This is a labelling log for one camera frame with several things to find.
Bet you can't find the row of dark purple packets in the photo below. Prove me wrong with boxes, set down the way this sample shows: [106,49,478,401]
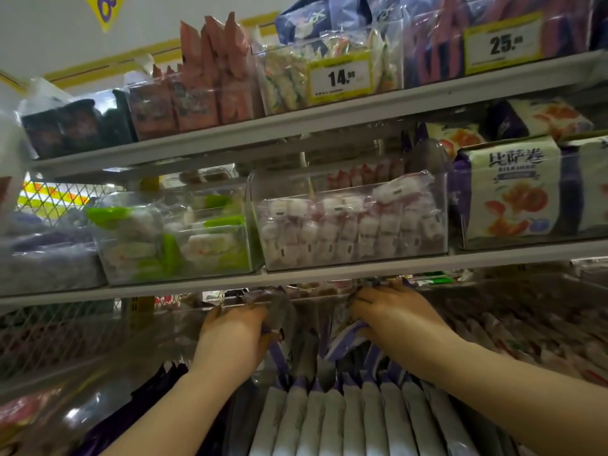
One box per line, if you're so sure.
[71,361,231,456]

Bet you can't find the bin of dark packets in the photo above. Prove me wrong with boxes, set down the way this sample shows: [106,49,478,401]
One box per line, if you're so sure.
[21,89,137,159]

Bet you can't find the bin of pale wrapped snacks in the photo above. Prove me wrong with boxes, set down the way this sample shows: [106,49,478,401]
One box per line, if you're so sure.
[423,274,608,390]

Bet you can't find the pile of white pink marshmallows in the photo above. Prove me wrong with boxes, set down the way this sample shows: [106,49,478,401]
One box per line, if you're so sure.
[256,173,447,269]

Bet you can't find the person's right forearm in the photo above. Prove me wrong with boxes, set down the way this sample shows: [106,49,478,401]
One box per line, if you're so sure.
[418,337,608,456]

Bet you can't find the person's right hand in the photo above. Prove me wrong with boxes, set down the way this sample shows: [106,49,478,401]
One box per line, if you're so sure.
[349,282,461,376]

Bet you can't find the white purple orange-print pack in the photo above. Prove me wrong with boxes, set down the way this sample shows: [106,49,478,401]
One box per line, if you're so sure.
[425,122,486,159]
[455,136,563,240]
[489,97,594,140]
[560,136,608,233]

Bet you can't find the clear bin of marshmallows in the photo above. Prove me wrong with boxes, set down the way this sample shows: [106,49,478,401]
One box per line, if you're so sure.
[249,152,449,272]

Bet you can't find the bin of red purple packets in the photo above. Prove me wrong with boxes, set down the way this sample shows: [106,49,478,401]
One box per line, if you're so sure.
[404,0,595,88]

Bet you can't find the row of orange packets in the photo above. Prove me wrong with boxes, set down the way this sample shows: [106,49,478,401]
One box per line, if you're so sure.
[127,11,265,140]

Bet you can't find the person's left hand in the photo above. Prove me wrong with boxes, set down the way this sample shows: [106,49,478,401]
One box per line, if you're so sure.
[190,304,286,390]

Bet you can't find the person's left forearm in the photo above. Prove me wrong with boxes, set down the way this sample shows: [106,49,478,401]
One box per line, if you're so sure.
[100,361,259,456]

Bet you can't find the grey metal shelf board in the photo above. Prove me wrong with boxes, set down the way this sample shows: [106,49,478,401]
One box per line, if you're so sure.
[31,49,608,181]
[0,239,608,309]

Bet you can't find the wire mesh panel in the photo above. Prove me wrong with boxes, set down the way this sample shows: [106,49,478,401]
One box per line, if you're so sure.
[0,178,125,378]

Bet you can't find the row of white packets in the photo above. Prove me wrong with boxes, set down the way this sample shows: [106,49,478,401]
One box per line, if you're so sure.
[249,346,480,456]

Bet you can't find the bin of purple wrapped sweets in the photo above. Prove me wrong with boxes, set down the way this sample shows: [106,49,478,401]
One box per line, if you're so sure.
[0,211,107,296]

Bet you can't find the yellow white price tag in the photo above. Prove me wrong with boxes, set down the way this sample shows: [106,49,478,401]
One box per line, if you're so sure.
[463,13,544,75]
[306,52,373,106]

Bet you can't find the blue snack bags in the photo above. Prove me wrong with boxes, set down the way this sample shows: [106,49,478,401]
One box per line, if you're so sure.
[275,0,372,45]

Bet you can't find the clear bin of roll packs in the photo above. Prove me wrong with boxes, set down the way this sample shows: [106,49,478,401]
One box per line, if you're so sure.
[449,133,608,250]

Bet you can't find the red snack packet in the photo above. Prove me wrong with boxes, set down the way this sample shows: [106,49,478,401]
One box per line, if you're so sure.
[0,389,62,442]

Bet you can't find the purple white snack packet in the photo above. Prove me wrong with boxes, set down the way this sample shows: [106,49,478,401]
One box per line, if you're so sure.
[263,292,297,378]
[325,318,376,364]

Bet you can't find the white plastic bag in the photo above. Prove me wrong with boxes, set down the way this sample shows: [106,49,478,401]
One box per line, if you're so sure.
[0,111,30,233]

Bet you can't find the pile of green white packs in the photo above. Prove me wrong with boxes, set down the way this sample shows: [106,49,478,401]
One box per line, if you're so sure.
[90,194,259,281]

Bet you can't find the clear bin of green packs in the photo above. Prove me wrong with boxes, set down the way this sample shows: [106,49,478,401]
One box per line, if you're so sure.
[88,182,264,285]

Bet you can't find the yellow triangle sign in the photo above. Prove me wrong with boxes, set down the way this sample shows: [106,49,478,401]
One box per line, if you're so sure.
[83,0,126,33]

